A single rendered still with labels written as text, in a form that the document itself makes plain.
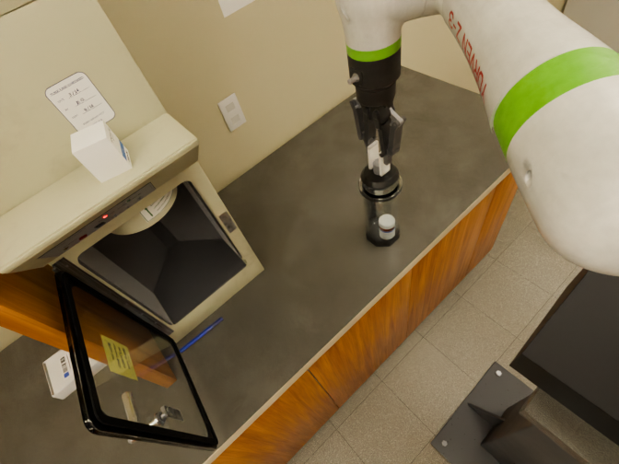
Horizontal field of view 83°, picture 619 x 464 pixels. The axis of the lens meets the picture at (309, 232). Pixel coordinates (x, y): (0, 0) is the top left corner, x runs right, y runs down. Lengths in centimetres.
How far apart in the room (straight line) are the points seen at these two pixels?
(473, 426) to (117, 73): 176
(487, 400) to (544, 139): 162
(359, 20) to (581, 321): 66
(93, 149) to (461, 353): 173
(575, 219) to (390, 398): 160
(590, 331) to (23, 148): 98
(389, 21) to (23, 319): 72
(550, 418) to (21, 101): 107
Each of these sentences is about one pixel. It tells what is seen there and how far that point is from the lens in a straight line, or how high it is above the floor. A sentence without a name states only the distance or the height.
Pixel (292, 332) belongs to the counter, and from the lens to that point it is 96.
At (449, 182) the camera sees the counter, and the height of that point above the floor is 94.
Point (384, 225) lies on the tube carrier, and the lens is 96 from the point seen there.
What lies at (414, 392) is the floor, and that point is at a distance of 186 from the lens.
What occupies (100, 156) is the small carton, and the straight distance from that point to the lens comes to 58.
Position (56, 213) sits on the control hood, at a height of 151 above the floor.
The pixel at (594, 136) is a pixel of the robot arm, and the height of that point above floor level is 162.
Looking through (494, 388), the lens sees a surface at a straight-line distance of 190.
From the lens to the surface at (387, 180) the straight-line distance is 84.
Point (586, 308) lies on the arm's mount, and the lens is 83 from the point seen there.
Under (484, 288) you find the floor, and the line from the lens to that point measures 208.
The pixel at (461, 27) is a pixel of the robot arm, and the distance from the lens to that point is 53.
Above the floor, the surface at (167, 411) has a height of 121.
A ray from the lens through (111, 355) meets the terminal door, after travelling 71.
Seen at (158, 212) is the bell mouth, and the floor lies 133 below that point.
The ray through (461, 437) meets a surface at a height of 2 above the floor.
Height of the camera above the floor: 182
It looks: 53 degrees down
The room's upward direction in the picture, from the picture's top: 19 degrees counter-clockwise
